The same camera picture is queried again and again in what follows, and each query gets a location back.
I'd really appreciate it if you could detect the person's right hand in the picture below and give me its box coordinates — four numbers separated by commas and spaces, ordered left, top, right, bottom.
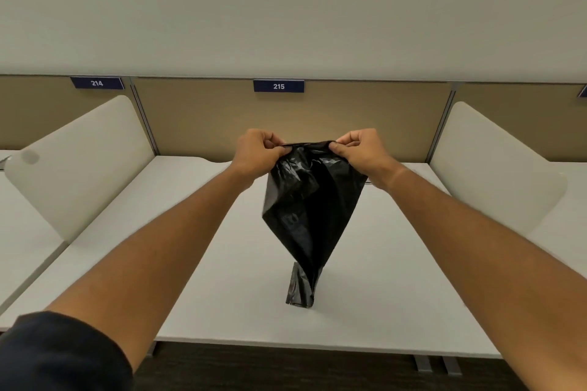
329, 128, 401, 189

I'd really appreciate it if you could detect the person's left hand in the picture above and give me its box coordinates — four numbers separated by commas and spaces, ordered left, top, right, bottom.
230, 129, 293, 179

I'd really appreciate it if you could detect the black plastic garbage bag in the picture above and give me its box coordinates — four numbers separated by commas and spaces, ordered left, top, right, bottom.
262, 141, 368, 308

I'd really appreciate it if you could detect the person's left forearm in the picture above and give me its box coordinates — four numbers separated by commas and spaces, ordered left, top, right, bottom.
46, 165, 256, 373

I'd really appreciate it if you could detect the person's right forearm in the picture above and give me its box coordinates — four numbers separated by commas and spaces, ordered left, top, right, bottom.
377, 165, 587, 391

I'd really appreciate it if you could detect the beige partition panel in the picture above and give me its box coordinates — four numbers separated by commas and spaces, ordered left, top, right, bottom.
452, 83, 587, 163
133, 78, 452, 163
0, 75, 152, 151

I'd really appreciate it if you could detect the white desk divider panel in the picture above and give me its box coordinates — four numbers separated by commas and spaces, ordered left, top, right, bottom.
429, 101, 568, 237
4, 95, 156, 243

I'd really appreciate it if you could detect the dark blue sleeve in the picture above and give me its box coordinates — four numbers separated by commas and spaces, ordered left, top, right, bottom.
0, 311, 135, 391

